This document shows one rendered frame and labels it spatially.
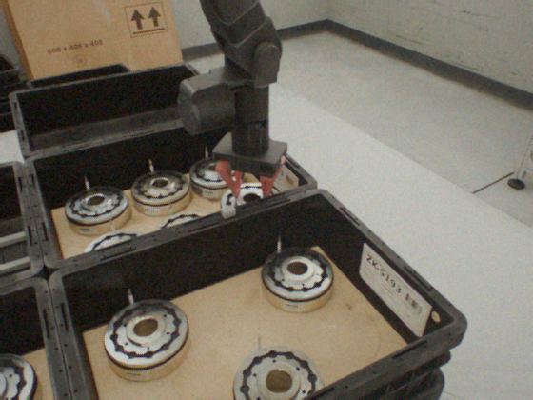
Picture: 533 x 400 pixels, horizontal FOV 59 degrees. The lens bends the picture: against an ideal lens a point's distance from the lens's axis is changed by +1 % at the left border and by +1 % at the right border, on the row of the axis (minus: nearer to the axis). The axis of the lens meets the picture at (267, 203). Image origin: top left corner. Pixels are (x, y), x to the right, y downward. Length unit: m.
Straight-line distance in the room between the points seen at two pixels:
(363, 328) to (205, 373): 0.21
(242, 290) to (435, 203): 0.58
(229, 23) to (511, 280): 0.69
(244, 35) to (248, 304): 0.36
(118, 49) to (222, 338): 3.00
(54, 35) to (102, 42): 0.29
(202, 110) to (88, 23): 2.87
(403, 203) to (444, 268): 0.21
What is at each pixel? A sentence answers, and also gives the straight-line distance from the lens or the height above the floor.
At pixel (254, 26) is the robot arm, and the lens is 0.60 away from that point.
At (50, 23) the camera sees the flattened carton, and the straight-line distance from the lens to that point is 3.41.
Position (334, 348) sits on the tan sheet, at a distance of 0.64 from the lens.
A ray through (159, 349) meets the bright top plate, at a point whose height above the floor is 0.86.
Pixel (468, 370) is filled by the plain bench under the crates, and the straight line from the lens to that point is 0.83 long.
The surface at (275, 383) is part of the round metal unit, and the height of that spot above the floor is 0.84.
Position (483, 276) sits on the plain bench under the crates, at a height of 0.70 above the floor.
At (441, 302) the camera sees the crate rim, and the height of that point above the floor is 0.93.
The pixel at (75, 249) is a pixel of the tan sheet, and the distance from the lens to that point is 0.82.
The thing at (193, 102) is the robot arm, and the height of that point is 1.09.
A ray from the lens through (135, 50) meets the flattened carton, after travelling 3.54.
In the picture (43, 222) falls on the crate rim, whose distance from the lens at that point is 0.72.
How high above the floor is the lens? 1.34
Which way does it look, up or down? 37 degrees down
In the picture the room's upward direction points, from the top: straight up
